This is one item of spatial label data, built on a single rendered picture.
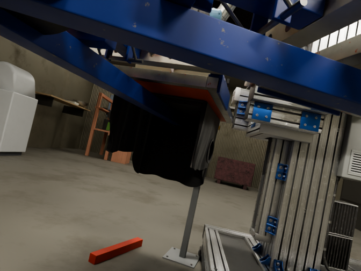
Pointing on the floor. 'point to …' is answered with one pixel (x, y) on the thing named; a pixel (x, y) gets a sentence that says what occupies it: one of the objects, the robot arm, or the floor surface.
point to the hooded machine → (15, 108)
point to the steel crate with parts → (234, 171)
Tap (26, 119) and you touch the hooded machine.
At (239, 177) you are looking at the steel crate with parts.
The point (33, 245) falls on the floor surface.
